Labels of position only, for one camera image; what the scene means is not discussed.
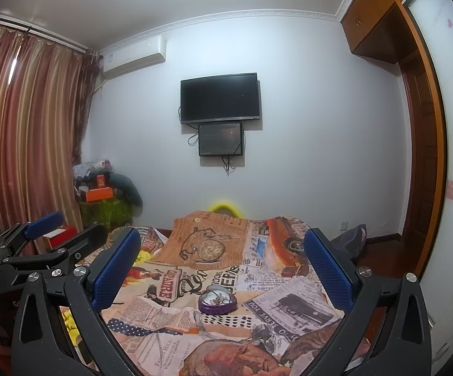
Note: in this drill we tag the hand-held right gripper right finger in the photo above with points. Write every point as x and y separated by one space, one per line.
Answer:
328 270

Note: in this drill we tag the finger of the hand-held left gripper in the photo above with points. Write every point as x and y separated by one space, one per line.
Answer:
44 222
81 239

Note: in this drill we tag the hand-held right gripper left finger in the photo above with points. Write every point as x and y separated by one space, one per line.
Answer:
113 270

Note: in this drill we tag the purple heart-shaped tin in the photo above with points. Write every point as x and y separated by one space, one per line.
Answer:
211 308

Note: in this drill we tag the red and white box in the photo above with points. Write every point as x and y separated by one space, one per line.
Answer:
60 237

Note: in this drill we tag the yellow cloth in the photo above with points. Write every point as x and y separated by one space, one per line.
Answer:
143 255

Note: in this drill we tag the green patterned cloth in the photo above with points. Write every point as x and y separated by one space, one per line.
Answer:
105 213

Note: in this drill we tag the orange box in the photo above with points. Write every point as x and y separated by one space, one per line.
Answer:
99 194

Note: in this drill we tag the small red box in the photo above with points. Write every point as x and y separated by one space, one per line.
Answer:
101 181

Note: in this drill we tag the dark grey bag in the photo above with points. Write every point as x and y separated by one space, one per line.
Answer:
126 190

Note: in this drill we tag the white plastic bag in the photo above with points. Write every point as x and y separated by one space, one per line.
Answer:
89 168

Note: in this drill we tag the striped brown curtain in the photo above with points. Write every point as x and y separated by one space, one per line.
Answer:
26 125

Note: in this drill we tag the white foam insert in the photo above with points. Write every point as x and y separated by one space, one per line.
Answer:
210 294

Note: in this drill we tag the newspaper print blanket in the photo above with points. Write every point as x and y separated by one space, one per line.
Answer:
218 344

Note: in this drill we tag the brown wooden door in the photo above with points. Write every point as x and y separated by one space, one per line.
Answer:
422 145

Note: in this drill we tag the white air conditioner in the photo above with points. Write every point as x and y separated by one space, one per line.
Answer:
132 56

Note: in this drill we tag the wooden overhead cabinet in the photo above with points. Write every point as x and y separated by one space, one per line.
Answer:
371 19

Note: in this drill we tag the white wall socket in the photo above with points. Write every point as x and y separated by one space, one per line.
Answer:
343 225

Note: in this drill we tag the small black wall monitor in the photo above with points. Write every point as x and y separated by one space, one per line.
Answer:
220 139

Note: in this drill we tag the curtain rail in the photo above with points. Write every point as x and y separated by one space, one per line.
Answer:
34 28

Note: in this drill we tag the black wall television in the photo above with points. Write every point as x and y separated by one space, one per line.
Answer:
218 96

